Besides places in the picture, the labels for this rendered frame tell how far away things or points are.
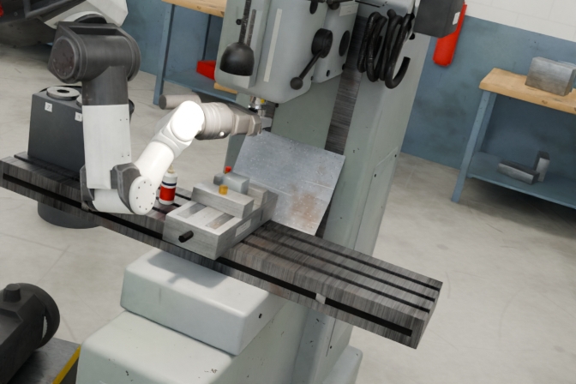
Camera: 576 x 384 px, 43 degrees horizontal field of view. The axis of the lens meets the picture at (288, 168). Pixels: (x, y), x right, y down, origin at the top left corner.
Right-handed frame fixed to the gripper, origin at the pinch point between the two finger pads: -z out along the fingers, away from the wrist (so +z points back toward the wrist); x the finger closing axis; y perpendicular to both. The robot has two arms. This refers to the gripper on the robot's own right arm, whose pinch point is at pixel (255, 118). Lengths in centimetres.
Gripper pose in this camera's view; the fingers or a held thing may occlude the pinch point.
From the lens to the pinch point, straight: 185.1
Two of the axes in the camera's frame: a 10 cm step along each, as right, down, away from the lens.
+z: -7.2, 0.8, -6.9
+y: -2.1, 9.2, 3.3
